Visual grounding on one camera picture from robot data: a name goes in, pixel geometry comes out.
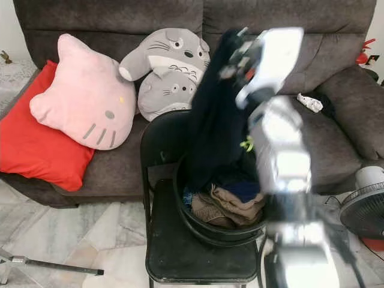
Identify black folding chair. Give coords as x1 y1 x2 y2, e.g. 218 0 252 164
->
140 108 262 286

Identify beige folded clothes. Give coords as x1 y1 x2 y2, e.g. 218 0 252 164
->
191 183 268 229

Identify white crumpled cloth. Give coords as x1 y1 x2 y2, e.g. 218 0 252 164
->
297 93 325 113

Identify white floor fan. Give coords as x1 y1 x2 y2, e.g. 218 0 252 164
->
339 165 384 253

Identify red ornament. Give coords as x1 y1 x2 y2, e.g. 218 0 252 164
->
355 38 379 65

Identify black plastic bucket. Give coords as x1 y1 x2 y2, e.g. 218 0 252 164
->
173 153 271 247

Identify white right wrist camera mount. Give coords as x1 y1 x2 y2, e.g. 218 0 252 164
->
252 27 305 91

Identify pink cat face cushion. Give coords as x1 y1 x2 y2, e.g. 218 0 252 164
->
29 33 137 151

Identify dark brown fabric sofa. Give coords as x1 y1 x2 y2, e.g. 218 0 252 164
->
0 0 384 208

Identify lace covered side table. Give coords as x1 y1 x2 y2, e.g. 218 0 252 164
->
0 59 32 115

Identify large grey Totoro plush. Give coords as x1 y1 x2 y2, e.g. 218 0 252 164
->
119 27 212 103

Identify navy blue garment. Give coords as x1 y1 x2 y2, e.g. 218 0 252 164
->
219 179 262 202

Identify silver metal clothes rack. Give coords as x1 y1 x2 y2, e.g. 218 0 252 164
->
0 255 104 277

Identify small grey Totoro plush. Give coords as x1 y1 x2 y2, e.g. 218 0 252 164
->
137 69 197 122

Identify black shirt yellow logo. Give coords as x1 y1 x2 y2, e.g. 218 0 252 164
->
183 27 262 191

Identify red pillow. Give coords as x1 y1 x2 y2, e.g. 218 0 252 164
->
0 60 97 191

